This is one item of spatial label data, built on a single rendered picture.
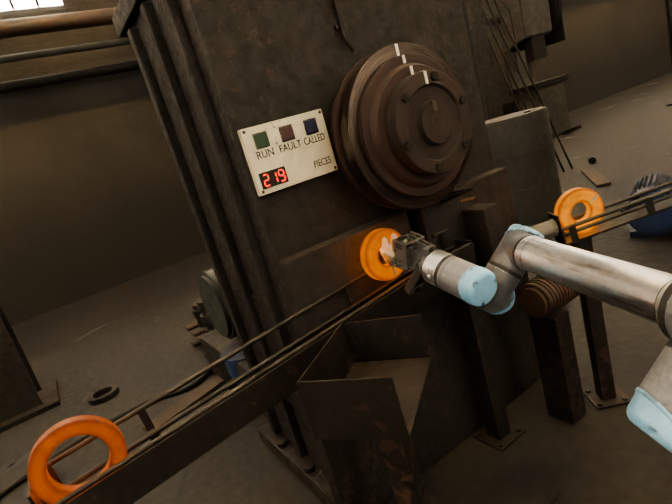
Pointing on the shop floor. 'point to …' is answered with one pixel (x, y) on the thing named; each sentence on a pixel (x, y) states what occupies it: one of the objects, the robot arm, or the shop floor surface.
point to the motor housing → (554, 346)
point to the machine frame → (317, 198)
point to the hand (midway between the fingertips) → (382, 248)
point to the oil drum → (527, 161)
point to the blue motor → (658, 225)
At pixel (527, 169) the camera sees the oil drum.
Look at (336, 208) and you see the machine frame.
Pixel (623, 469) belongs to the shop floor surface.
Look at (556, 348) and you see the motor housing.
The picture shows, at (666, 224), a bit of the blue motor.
